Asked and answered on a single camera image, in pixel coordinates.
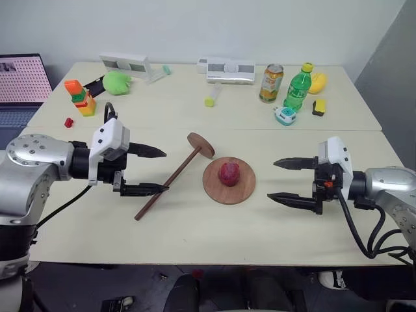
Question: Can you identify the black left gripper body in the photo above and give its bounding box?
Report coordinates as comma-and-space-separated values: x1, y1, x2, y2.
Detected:
97, 151, 129, 198

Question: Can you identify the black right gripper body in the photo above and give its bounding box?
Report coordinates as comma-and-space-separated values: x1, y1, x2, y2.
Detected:
311, 156, 345, 216

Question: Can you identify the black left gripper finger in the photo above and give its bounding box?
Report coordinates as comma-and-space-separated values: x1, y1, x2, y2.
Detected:
126, 141, 168, 160
120, 182, 170, 198

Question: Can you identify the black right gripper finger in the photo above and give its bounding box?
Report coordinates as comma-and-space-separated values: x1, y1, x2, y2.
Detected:
273, 157, 319, 171
266, 192, 317, 212

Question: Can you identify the brown wooden peg stand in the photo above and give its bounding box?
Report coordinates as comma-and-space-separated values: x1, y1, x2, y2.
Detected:
134, 132, 216, 222

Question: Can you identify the white teal power adapter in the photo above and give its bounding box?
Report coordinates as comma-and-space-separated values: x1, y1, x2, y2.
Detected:
272, 105, 298, 126

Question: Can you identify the yellow black sponge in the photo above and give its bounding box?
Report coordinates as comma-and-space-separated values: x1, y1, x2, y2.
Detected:
311, 98, 328, 117

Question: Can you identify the red dragon fruit toy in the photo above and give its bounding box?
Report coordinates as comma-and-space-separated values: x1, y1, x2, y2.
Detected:
218, 161, 242, 187

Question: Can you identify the round wooden base disc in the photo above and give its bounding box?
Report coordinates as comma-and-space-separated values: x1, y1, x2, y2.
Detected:
202, 156, 256, 205

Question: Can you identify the green plastic soda bottle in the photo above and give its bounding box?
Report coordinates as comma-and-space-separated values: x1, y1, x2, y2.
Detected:
282, 63, 315, 113

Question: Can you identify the green plush toy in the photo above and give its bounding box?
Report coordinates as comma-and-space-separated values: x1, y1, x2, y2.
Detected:
102, 70, 133, 96

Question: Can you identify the clear tube green cap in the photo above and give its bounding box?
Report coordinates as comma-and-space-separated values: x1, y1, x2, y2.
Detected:
144, 60, 166, 85

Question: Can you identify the orange green toy block stack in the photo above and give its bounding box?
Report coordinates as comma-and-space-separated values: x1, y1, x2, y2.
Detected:
64, 79, 98, 118

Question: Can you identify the black flat card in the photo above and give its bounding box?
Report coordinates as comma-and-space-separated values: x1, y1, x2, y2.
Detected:
82, 75, 107, 98

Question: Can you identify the orange drink can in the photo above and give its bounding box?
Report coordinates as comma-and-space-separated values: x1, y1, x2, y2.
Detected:
259, 63, 285, 104

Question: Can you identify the yellow plush banana toy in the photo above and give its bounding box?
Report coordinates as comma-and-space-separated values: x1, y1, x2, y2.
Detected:
307, 71, 328, 95

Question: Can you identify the clear tube with yellow ball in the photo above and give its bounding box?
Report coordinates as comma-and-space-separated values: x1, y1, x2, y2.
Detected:
203, 83, 224, 108

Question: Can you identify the white box with grey windows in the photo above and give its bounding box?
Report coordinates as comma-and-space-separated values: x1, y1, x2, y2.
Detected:
98, 53, 150, 79

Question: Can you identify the white sneaker shoe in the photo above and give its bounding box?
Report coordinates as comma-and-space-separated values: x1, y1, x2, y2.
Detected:
317, 270, 348, 291

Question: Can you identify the dark rounded robot leg shape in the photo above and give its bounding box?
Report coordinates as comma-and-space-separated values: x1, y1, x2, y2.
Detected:
163, 272, 201, 312

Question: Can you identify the white silver flat box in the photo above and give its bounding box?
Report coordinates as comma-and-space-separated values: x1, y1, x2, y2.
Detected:
196, 57, 256, 86

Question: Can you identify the black device on floor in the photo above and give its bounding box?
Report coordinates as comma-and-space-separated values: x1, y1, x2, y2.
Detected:
101, 295, 135, 312

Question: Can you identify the open laptop computer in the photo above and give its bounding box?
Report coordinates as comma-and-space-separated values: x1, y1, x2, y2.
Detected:
0, 53, 53, 129

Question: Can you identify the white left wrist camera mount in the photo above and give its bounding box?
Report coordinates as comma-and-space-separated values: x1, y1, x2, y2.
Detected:
88, 117, 131, 187

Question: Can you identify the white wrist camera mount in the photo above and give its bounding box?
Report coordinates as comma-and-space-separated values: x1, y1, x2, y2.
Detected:
317, 136, 354, 196
88, 117, 131, 187

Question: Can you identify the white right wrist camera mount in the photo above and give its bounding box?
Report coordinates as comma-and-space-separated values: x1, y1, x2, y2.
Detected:
317, 136, 354, 196

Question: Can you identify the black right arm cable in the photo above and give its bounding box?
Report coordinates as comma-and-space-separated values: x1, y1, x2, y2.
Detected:
334, 187, 416, 268

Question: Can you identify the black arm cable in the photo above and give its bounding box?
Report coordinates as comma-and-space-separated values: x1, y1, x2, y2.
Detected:
334, 187, 416, 268
34, 184, 92, 232

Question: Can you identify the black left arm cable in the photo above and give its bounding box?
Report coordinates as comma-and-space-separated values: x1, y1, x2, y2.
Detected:
34, 184, 92, 232

